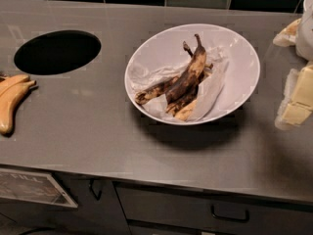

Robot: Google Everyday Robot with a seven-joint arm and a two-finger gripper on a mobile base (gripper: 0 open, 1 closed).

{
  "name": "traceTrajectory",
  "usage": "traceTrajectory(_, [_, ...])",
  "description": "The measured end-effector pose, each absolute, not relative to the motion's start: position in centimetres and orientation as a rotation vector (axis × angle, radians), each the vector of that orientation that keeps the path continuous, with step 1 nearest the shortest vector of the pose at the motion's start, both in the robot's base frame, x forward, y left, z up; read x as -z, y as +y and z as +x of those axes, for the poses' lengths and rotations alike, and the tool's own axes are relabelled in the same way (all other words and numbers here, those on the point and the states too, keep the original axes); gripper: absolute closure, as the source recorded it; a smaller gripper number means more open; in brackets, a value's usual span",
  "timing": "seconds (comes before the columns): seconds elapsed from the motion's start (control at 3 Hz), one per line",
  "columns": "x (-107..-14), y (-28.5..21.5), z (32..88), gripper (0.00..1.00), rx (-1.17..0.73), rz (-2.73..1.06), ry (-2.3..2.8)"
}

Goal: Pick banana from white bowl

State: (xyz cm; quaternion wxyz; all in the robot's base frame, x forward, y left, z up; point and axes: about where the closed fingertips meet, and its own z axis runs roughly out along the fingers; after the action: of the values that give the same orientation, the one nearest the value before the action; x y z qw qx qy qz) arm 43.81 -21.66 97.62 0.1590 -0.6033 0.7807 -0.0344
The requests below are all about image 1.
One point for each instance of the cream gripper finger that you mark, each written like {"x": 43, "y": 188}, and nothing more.
{"x": 287, "y": 35}
{"x": 297, "y": 105}

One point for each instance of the dark overripe banana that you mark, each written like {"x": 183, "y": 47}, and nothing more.
{"x": 189, "y": 76}

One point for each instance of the white bowl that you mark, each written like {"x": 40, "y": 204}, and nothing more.
{"x": 166, "y": 49}

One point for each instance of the yellow banana bowl bottom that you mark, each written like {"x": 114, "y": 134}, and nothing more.
{"x": 185, "y": 112}

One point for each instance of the brown spotted banana lower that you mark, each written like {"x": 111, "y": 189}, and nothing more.
{"x": 191, "y": 95}

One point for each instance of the brown spotted banana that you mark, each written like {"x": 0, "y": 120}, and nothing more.
{"x": 144, "y": 96}
{"x": 191, "y": 95}

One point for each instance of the brown spotted banana left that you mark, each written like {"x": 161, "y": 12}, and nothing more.
{"x": 144, "y": 96}

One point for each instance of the yellow banana counter front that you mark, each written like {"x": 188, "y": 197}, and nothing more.
{"x": 9, "y": 101}

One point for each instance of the yellow banana counter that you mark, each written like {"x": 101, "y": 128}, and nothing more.
{"x": 9, "y": 101}
{"x": 9, "y": 82}

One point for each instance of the yellow banana counter back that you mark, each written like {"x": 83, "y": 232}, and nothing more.
{"x": 9, "y": 82}

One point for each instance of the grey drawer front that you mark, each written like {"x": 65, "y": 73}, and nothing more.
{"x": 192, "y": 210}

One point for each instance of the round counter trash opening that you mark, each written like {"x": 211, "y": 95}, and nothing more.
{"x": 57, "y": 52}

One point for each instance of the framed sign on cabinet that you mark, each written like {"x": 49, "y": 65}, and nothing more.
{"x": 35, "y": 187}

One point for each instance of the black drawer handle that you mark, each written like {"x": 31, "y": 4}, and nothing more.
{"x": 229, "y": 214}

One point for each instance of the black cabinet door handle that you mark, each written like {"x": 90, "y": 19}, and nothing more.
{"x": 95, "y": 188}

